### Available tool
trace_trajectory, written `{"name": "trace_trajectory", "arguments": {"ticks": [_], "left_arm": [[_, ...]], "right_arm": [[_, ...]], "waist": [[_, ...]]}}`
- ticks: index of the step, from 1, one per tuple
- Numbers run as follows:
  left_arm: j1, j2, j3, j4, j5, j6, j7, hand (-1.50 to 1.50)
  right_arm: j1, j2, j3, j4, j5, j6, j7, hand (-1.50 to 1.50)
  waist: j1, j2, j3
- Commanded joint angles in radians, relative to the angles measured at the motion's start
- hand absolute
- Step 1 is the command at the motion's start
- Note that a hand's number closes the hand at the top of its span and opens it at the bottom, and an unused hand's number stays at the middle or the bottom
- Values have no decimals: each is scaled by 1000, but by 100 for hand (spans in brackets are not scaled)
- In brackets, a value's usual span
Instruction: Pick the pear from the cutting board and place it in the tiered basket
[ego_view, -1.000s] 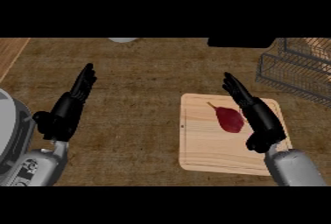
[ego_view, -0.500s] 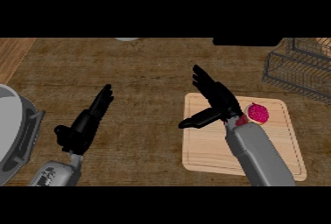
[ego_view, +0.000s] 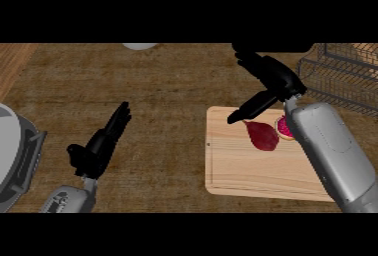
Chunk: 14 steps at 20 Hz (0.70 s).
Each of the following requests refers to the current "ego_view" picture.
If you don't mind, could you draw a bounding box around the black wire tiered basket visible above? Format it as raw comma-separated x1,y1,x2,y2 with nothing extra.
295,43,378,118

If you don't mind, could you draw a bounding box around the white round object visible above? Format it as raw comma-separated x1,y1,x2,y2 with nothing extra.
121,43,160,51

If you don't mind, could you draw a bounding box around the pink round fruit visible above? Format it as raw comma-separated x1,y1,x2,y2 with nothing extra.
273,114,297,142

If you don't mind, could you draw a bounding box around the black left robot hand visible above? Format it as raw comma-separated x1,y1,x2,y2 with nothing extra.
67,101,133,181

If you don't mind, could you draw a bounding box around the pale wooden cutting board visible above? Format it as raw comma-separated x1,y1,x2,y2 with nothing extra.
204,105,338,203

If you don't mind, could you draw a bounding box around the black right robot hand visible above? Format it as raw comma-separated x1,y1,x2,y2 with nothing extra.
226,43,309,125

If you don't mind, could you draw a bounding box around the grey rounded appliance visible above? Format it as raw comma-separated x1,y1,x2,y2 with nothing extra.
0,103,49,214

